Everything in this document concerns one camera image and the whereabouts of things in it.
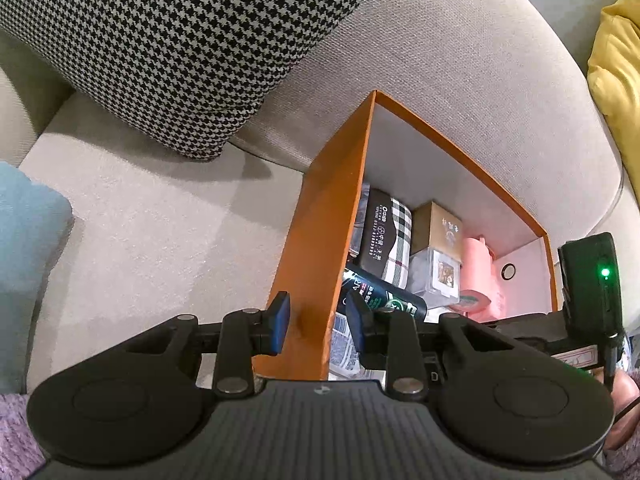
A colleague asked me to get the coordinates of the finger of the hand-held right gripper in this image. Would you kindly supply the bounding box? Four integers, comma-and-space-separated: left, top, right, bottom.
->
487, 311, 567, 350

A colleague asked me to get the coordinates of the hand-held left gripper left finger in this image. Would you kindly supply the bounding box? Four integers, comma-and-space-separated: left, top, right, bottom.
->
122, 291, 292, 396

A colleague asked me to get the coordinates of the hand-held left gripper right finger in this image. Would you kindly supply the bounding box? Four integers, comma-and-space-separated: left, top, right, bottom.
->
345, 289, 518, 396

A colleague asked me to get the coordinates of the dark green shampoo bottle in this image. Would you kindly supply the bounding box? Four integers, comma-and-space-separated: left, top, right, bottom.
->
336, 266, 428, 323

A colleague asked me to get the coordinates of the pink cylindrical bottle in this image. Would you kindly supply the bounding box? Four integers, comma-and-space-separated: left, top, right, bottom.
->
459, 234, 506, 322

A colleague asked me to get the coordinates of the clear plastic box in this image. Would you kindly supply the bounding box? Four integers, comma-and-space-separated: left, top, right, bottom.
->
406, 248, 462, 308

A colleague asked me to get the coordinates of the orange cardboard box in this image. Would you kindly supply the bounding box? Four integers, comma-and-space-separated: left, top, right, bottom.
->
251, 90, 560, 381

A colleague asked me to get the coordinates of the gold cardboard box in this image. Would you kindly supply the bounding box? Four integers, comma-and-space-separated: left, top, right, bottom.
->
410, 201, 463, 263

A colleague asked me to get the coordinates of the person's right hand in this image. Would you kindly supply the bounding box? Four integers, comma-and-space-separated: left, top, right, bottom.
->
602, 369, 640, 461

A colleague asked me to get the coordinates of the black plaid tissue pack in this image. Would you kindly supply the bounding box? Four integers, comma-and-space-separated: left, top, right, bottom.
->
357, 187, 415, 286

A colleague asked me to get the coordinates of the beige sofa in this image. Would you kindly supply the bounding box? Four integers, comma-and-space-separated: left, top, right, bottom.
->
0, 0, 640, 396

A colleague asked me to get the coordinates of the yellow pillow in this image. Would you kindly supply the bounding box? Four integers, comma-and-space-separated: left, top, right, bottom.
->
586, 0, 640, 196

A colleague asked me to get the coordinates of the light blue pillow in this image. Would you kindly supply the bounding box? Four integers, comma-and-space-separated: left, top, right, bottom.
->
0, 161, 75, 395

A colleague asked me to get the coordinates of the houndstooth pillow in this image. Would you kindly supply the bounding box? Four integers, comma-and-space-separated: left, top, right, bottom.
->
0, 0, 433, 163

